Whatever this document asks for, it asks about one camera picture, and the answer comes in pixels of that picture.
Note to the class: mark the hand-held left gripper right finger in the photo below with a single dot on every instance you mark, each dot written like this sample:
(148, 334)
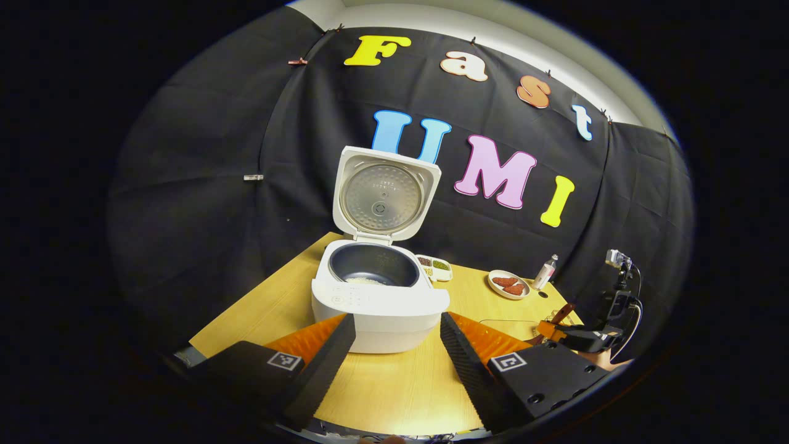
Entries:
(468, 370)

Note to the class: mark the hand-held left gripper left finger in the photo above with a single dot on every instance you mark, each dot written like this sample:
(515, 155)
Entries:
(327, 364)

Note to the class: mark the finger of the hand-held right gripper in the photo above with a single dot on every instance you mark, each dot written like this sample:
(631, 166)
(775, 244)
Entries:
(548, 332)

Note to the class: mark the brown wooden spoon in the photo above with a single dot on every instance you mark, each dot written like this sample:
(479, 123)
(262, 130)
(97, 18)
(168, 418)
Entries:
(564, 313)

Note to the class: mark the white rice cooker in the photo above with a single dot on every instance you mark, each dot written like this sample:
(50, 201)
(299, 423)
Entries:
(382, 308)

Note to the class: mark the reddish brown sausage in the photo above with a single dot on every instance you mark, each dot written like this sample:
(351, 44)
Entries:
(504, 281)
(515, 290)

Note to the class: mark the clear bottle with pink label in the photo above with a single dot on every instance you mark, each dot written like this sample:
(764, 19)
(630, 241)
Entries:
(545, 274)

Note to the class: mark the white round plate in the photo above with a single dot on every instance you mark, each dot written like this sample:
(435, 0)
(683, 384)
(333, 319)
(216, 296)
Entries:
(493, 285)

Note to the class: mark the white divided dish of beans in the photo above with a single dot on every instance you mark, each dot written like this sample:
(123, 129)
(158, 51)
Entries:
(439, 266)

